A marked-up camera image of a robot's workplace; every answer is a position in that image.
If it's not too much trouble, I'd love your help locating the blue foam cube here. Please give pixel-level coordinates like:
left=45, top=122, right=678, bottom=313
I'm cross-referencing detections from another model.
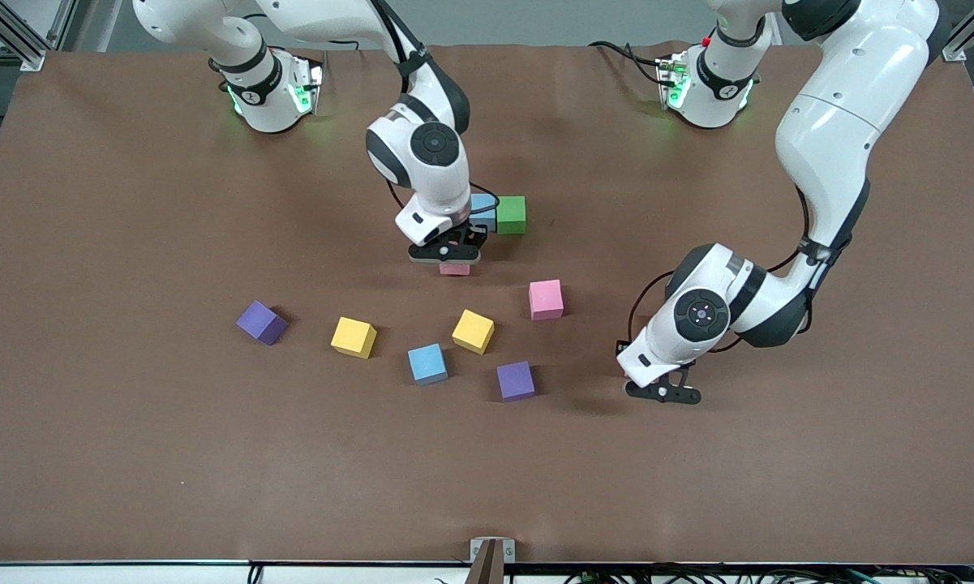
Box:
left=469, top=193, right=498, bottom=234
left=407, top=343, right=449, bottom=386

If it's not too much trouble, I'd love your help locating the green foam cube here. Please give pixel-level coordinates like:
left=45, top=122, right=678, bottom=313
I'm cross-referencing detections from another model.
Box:
left=496, top=195, right=527, bottom=236

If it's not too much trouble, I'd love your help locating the yellow foam cube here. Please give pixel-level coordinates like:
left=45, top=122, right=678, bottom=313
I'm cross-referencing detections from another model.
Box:
left=452, top=308, right=496, bottom=356
left=330, top=316, right=378, bottom=360

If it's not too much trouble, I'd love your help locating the purple foam cube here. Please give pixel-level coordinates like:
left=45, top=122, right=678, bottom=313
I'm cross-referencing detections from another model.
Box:
left=236, top=300, right=289, bottom=347
left=496, top=360, right=537, bottom=402

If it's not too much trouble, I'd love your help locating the brown table mat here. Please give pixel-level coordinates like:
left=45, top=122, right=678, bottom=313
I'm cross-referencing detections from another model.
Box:
left=0, top=41, right=974, bottom=566

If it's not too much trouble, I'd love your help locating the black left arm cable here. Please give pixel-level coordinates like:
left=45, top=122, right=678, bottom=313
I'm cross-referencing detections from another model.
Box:
left=626, top=182, right=816, bottom=346

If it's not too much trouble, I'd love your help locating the black base cable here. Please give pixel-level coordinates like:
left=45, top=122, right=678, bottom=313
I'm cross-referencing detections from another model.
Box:
left=588, top=39, right=667, bottom=86

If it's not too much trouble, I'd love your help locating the tangled black cable bundle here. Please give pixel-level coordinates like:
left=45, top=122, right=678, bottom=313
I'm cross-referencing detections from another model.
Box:
left=564, top=565, right=974, bottom=584

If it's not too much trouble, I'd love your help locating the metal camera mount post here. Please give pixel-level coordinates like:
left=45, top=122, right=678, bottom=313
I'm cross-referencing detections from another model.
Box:
left=469, top=537, right=517, bottom=584

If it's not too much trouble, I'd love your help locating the aluminium frame post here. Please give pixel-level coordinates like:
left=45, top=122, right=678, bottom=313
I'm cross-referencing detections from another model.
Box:
left=937, top=0, right=974, bottom=64
left=0, top=0, right=78, bottom=72

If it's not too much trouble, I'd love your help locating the white table front rail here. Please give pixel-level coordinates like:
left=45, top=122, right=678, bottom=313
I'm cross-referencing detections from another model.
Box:
left=0, top=561, right=974, bottom=584

